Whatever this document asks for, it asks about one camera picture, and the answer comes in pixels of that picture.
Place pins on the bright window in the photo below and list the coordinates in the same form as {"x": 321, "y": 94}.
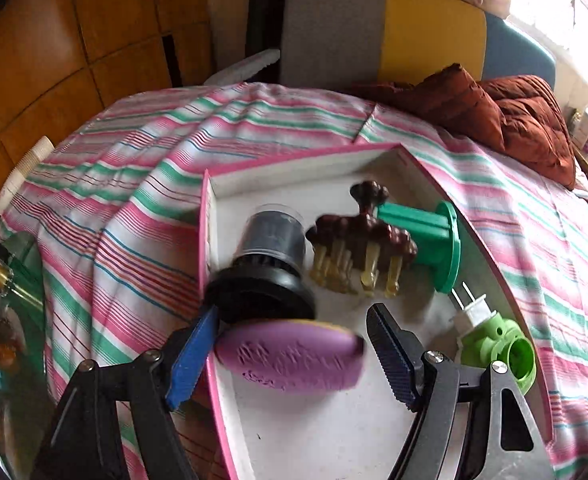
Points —
{"x": 564, "y": 25}

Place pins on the pink and white box tray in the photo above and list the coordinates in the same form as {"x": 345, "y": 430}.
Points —
{"x": 324, "y": 430}

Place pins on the brown hair claw clip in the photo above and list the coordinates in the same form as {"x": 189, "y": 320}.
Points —
{"x": 364, "y": 235}

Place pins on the stack of paper cups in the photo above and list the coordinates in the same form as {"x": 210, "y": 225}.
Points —
{"x": 24, "y": 167}

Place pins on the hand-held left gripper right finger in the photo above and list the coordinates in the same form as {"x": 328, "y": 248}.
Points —
{"x": 391, "y": 360}

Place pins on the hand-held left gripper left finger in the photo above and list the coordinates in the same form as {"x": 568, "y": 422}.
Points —
{"x": 194, "y": 360}

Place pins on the grey yellow blue headboard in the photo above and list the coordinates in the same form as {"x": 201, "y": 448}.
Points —
{"x": 324, "y": 30}

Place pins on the green plastic spool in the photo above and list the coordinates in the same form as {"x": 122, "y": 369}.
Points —
{"x": 419, "y": 225}

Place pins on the rust brown down jacket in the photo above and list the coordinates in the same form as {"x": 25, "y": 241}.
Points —
{"x": 524, "y": 125}

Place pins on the black cylinder with clear cap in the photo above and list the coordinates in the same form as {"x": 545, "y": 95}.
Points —
{"x": 269, "y": 250}

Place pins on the green plug-in device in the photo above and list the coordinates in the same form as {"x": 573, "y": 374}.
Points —
{"x": 489, "y": 340}

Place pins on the green glass table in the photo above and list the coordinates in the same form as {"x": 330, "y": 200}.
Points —
{"x": 29, "y": 320}

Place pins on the wooden wardrobe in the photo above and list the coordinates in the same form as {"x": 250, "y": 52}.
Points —
{"x": 74, "y": 35}

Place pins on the white foam block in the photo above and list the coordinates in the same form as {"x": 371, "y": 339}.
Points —
{"x": 244, "y": 66}

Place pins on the striped bed blanket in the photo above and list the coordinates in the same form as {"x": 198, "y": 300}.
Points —
{"x": 124, "y": 185}

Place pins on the purple oval case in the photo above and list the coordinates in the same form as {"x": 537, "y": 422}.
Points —
{"x": 289, "y": 355}

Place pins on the black rolled mat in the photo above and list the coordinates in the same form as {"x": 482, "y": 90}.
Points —
{"x": 266, "y": 10}

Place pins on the white box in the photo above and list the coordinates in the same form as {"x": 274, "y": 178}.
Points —
{"x": 585, "y": 127}

